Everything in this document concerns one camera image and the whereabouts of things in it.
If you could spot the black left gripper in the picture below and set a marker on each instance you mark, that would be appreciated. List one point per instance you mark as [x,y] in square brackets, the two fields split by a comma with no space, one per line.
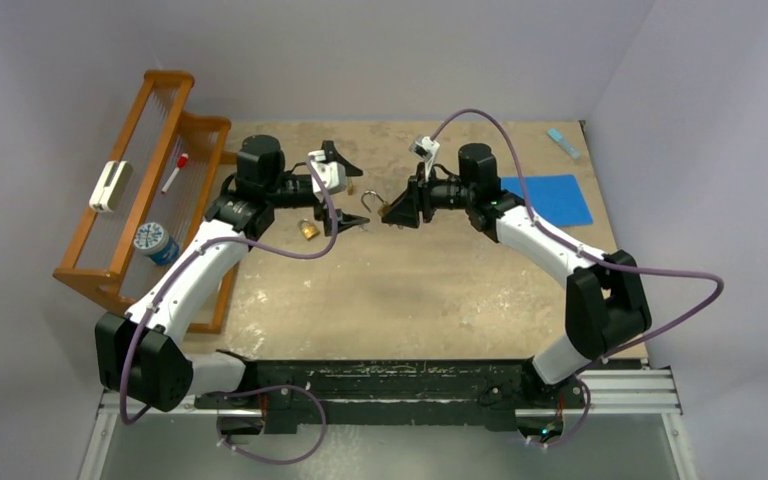
[345,220]

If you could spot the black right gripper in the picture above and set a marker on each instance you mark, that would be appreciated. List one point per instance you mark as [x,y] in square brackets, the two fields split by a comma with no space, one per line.
[406,210]

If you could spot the brass padlock with key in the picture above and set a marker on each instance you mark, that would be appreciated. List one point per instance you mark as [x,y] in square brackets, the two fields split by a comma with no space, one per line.
[373,202]
[308,229]

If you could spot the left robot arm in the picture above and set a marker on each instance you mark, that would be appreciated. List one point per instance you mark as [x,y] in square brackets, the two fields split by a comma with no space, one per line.
[139,352]

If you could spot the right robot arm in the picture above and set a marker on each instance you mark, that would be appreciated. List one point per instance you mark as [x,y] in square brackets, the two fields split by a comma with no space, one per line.
[605,303]

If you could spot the blue folder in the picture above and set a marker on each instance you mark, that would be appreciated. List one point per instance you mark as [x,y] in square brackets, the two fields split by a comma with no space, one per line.
[559,199]

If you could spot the red capped marker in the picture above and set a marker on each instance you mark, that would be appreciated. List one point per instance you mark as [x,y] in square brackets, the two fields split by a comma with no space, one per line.
[180,164]

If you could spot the light blue marker pen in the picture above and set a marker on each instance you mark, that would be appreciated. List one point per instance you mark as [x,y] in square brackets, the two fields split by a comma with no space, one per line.
[563,143]

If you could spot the orange wooden rack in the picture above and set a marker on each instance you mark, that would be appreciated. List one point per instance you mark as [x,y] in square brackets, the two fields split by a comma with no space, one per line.
[100,262]

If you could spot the blue white tape roll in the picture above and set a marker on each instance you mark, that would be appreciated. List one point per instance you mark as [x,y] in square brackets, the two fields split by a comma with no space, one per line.
[153,241]

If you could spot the white stapler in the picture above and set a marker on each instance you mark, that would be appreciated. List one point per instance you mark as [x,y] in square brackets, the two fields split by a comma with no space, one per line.
[110,186]

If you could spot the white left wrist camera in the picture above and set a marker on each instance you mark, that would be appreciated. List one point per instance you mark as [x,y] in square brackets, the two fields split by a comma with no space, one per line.
[327,173]

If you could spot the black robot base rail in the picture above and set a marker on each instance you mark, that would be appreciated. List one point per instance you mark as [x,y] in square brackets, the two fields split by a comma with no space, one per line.
[498,395]

